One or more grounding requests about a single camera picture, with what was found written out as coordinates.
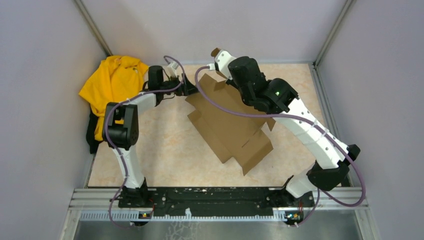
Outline yellow jacket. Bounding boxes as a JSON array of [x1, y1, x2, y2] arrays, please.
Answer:
[[78, 55, 149, 142]]

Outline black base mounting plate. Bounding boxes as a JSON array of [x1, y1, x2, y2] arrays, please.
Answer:
[[117, 187, 315, 217]]

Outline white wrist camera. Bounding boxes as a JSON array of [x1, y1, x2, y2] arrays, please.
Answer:
[[166, 61, 179, 77], [207, 48, 236, 80]]

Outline aluminium front frame rail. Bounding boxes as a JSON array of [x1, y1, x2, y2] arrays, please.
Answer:
[[69, 187, 369, 225]]

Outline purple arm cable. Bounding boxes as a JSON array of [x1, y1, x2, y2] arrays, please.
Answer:
[[194, 65, 367, 228], [104, 55, 186, 230]]

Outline aluminium corner post left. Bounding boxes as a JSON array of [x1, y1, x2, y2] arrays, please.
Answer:
[[73, 0, 113, 57]]

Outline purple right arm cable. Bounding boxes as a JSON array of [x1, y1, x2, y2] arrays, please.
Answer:
[[194, 65, 367, 228]]

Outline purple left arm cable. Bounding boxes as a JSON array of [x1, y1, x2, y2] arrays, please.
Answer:
[[104, 55, 186, 230]]

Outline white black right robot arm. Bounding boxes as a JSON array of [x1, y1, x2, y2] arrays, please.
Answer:
[[219, 56, 361, 206]]

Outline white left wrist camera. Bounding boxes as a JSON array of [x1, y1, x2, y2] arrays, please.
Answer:
[[166, 61, 179, 77]]

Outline brown cardboard box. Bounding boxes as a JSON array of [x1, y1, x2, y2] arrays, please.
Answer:
[[186, 67, 276, 175]]

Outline black cloth under jacket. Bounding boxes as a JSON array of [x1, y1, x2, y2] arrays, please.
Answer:
[[85, 110, 101, 154]]

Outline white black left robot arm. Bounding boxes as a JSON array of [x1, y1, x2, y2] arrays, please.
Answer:
[[102, 65, 197, 207]]

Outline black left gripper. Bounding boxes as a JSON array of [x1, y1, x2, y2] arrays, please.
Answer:
[[159, 72, 200, 96]]

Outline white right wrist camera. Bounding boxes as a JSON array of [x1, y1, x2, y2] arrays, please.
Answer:
[[207, 48, 236, 80]]

